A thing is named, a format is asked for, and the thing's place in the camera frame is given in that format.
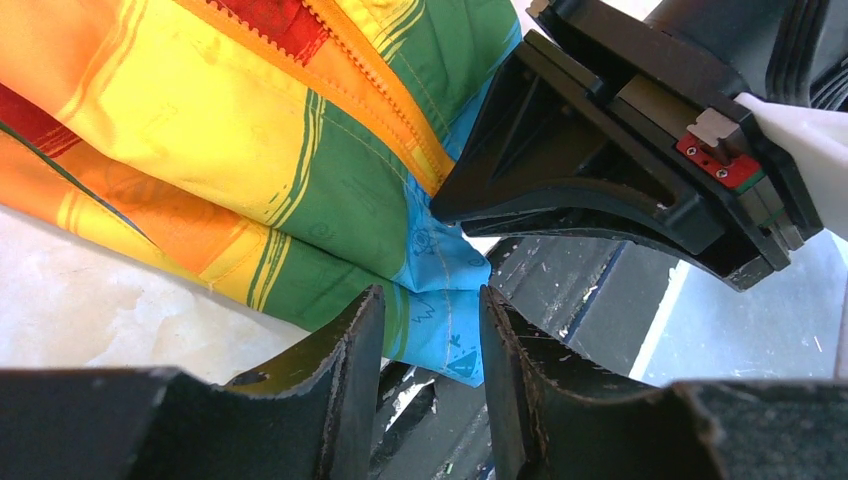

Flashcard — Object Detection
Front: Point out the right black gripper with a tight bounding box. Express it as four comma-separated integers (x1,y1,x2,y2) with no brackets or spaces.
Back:
431,1,847,292

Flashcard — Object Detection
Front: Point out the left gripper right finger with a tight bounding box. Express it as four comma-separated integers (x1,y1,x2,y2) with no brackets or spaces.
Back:
480,286,847,479

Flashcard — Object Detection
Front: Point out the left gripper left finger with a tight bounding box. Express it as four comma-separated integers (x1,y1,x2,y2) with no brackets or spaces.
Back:
1,285,385,479

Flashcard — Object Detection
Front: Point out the rainbow striped jacket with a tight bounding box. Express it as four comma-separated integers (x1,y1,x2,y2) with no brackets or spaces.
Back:
1,1,521,387

